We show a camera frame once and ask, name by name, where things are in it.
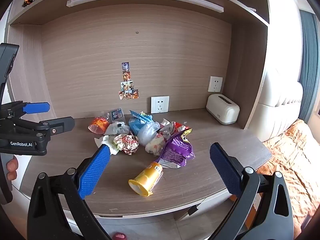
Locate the grey curtain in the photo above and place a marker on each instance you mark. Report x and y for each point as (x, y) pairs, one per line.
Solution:
(307, 67)

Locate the red slipper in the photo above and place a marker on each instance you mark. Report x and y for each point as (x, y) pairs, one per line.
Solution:
(119, 236)

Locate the crumpled red white paper ball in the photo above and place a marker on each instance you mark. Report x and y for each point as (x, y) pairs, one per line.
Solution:
(126, 142)

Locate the white wall socket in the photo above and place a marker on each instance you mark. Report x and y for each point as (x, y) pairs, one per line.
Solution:
(160, 104)
(215, 84)

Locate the white plastic bag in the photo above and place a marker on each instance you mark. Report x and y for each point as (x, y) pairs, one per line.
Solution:
(116, 128)

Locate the wooden desk hutch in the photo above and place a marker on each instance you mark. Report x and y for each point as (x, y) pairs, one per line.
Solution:
(250, 55)

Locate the silver foil wrapper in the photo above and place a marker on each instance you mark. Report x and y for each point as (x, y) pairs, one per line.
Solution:
(166, 128)

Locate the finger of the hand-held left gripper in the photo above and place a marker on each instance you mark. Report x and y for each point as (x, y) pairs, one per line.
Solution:
(60, 124)
(36, 107)

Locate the yellow paper cup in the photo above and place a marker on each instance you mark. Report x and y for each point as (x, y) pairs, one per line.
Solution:
(147, 177)

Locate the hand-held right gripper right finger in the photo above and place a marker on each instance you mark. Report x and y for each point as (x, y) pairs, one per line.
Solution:
(225, 170)

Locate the orange patterned blanket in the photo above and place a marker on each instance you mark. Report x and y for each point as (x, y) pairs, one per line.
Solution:
(295, 155)

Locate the orange cartoon sticker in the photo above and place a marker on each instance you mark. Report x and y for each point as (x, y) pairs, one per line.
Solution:
(126, 75)

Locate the clear plastic bag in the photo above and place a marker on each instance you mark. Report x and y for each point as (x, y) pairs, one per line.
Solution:
(147, 135)

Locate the white ribbed box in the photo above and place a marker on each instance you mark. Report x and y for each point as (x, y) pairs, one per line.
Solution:
(222, 108)

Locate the white tissue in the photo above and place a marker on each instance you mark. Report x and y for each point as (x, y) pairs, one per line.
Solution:
(100, 140)

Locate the orange snack packet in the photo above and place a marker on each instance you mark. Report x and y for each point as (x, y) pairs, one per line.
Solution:
(98, 125)

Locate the purple snack bag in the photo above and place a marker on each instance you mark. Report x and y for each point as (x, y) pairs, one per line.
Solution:
(175, 150)

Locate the person's left hand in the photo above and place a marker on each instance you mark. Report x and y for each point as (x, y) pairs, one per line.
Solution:
(12, 166)

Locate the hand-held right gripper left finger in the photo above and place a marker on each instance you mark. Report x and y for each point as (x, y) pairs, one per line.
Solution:
(96, 170)

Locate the blue plastic bag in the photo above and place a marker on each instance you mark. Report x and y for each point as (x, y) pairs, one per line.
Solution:
(136, 126)

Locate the blue cartoon sticker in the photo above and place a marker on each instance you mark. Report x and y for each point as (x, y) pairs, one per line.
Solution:
(125, 66)

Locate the pale cartoon sticker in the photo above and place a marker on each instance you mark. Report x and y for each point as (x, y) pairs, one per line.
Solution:
(127, 85)

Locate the grey black packet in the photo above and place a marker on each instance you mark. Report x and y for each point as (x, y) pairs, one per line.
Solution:
(117, 115)

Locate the crumpled white colourful wrapper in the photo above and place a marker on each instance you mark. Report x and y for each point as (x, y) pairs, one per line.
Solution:
(155, 145)

